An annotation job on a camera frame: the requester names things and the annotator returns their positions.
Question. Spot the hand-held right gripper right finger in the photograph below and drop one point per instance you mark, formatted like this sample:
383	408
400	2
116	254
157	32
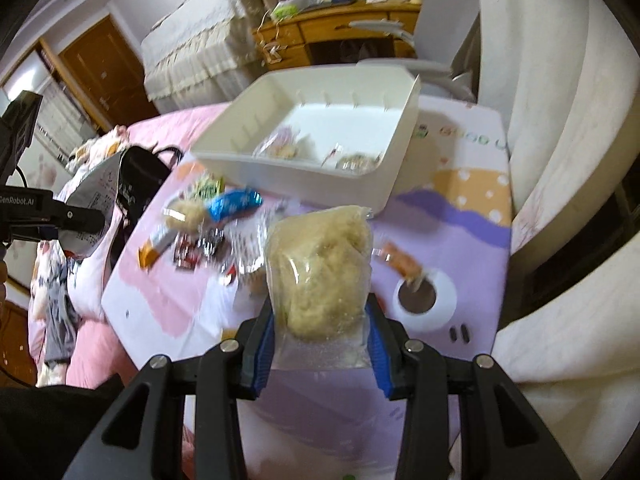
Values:
380	355

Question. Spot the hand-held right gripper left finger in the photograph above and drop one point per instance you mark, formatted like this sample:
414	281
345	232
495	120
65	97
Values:
260	360

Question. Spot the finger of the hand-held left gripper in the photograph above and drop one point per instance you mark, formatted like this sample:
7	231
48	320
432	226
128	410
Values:
80	217

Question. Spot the clear bag of beige snack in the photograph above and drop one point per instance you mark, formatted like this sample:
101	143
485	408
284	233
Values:
320	270

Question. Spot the white plastic bin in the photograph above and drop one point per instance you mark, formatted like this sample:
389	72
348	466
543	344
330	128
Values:
305	180

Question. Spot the white printed plastic bag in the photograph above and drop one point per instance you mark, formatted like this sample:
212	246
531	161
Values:
95	185

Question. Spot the floral printed cloth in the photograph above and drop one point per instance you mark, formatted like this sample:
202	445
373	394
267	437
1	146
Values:
102	147

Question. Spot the orange snack packet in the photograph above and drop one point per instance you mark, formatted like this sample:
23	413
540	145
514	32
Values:
152	252
402	260

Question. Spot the grey clothes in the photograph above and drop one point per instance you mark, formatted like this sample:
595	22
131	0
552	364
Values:
60	310

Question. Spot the glass door cabinet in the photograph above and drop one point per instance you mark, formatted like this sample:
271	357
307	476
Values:
55	120

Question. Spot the round bun in clear wrap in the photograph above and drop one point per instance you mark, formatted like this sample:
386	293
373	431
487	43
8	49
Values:
185	214

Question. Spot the brown snowflake snack packet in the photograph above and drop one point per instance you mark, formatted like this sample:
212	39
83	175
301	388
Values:
186	255

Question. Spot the clear packet with red stripe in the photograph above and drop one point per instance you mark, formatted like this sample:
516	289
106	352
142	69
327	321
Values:
245	245

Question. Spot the green snack packet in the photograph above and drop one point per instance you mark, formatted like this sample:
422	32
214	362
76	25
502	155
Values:
207	189

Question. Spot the brown wooden door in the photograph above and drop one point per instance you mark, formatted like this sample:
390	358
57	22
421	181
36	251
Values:
105	70

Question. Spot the blue snack packet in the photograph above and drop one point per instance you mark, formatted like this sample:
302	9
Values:
232	204

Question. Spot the clear wrapped round candy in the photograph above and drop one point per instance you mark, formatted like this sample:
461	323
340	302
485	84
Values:
357	160

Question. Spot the cream lace cover cloth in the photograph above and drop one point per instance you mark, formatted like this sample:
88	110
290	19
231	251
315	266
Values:
195	50

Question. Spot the clear packet of small cookies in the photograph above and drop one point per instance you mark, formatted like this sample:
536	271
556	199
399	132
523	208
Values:
280	147

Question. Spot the person's black clothing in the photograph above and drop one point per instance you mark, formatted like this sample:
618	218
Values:
40	435

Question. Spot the green tissue box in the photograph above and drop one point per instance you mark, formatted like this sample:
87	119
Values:
286	10

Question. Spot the white curtain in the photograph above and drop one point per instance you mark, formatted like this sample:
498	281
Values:
550	110

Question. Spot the wooden desk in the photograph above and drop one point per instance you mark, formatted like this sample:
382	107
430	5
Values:
320	25

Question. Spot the grey office chair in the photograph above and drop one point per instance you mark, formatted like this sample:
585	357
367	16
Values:
445	20

